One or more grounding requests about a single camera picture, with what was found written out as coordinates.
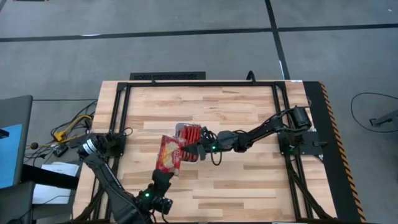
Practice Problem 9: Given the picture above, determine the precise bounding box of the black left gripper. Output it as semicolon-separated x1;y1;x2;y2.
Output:
136;170;174;215

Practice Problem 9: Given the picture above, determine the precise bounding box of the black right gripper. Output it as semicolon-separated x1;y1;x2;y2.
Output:
182;130;243;161

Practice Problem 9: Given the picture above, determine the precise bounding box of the white plastic basket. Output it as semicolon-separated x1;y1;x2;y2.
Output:
174;121;203;165

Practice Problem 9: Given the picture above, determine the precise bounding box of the black perforated panel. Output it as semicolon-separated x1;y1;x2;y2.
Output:
129;71;206;81

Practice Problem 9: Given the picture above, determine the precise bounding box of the white paper sheet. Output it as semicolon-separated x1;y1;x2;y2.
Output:
32;183;76;205
40;161;80;177

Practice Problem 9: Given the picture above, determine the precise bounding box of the small black box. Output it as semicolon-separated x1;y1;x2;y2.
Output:
52;145;70;158

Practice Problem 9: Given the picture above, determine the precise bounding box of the yellow connector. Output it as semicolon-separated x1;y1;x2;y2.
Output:
53;130;68;142

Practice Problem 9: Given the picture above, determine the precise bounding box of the black desk bar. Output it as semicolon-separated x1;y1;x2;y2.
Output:
21;163;79;190

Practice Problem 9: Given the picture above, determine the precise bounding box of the black hazard-striped mat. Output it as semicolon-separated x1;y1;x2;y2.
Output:
303;80;367;224

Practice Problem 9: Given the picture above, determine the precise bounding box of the grey monitor with blue screen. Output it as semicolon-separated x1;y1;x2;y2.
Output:
0;95;34;190

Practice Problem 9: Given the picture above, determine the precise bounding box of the grey stand foot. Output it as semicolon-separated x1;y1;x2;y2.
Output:
369;108;398;128

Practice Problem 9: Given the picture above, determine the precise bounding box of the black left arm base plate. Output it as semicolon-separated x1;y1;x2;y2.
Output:
70;133;126;157

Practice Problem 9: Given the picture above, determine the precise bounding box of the yellow cable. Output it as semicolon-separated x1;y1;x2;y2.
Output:
51;114;94;147

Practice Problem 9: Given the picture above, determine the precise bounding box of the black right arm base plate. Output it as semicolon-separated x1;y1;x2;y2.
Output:
277;130;325;156

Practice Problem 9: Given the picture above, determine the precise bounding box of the thin black floor cable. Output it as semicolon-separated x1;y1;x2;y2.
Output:
350;91;398;134

